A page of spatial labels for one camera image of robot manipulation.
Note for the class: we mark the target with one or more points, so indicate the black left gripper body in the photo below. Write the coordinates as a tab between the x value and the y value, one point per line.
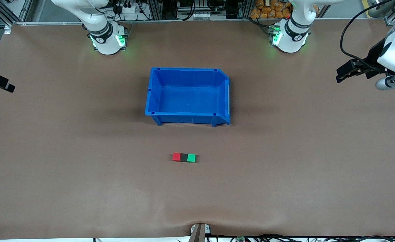
374	56

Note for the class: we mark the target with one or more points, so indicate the green cube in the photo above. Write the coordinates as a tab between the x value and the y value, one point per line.
191	157

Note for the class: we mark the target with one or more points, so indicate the red cube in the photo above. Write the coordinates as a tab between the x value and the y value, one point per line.
176	157

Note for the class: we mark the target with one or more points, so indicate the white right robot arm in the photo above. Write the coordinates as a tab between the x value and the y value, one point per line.
100	33

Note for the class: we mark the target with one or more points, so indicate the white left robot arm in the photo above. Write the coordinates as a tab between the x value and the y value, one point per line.
291	37

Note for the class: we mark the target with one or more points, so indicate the black cube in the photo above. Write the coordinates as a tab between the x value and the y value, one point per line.
183	157

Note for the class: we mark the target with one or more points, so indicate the grey metal fixture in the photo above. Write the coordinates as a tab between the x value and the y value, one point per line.
375	8

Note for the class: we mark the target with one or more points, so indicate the orange packaged goods pile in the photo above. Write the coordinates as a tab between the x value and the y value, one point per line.
269	8

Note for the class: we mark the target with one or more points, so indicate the white power strip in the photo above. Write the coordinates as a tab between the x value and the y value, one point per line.
128	8

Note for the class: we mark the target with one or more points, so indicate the white terminal block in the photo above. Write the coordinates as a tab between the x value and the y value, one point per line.
204	15

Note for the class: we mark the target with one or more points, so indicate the blue plastic storage bin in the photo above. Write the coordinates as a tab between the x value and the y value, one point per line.
187	97

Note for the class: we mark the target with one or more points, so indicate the black box device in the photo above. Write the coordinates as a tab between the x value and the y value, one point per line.
185	4

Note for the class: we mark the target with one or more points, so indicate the small green connector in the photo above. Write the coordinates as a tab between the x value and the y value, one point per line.
240	238

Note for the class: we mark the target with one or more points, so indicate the metal table clamp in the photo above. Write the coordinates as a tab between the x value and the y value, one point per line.
199	233

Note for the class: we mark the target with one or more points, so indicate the white corner bracket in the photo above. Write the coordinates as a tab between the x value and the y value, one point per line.
7	29

